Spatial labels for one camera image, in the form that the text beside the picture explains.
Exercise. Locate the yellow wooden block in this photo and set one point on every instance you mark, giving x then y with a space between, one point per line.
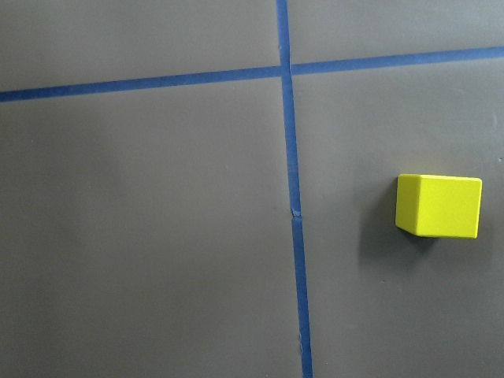
436 206

